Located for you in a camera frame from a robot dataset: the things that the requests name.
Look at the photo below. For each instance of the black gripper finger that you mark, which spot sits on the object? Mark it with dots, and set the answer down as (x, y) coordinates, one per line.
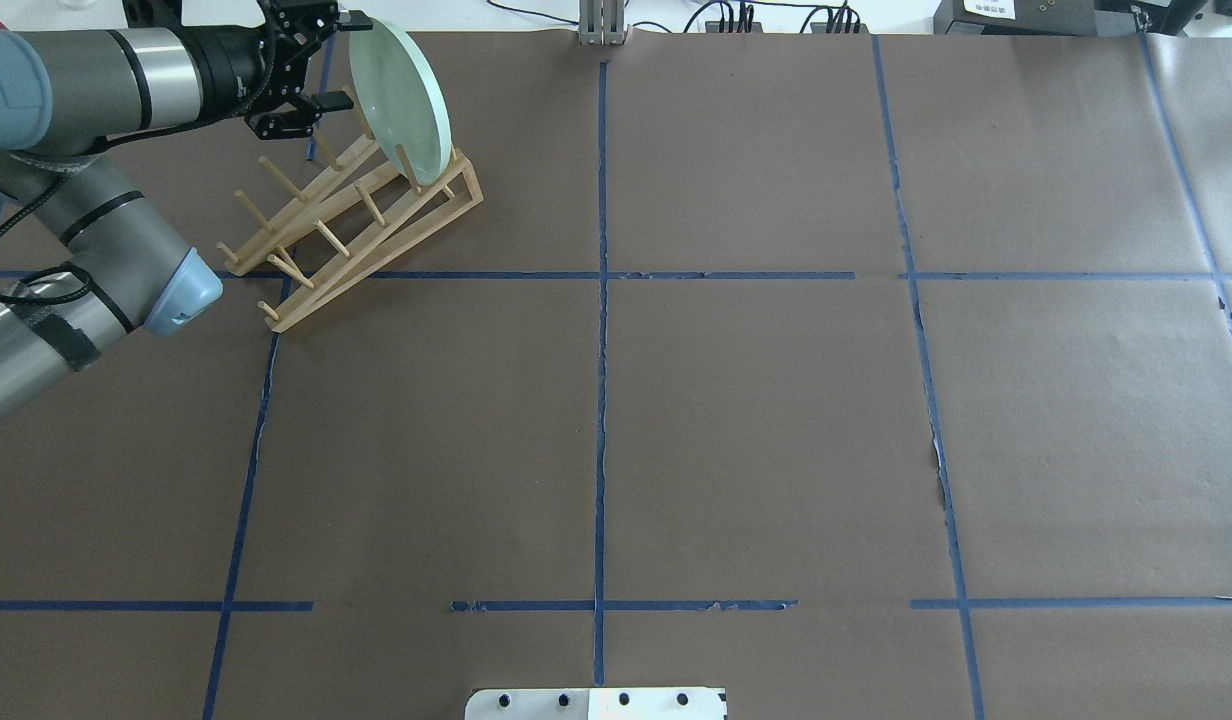
(354, 20)
(331, 102)

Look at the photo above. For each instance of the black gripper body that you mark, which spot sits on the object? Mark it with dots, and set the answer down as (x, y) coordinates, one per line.
(228, 67)

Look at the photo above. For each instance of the black computer box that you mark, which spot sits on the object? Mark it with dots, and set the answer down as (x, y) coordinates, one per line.
(1044, 18)

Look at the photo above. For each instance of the aluminium frame post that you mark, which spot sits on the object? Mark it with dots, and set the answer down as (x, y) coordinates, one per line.
(602, 23)

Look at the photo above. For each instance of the light green plate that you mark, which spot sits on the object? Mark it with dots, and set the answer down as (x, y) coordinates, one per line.
(402, 101)

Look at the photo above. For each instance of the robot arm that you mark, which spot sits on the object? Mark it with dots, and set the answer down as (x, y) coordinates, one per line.
(69, 97)

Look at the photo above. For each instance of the wooden plate rack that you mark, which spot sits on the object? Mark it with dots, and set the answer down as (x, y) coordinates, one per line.
(361, 212)

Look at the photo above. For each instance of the white camera mast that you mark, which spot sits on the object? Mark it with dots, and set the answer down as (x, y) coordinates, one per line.
(692, 702)

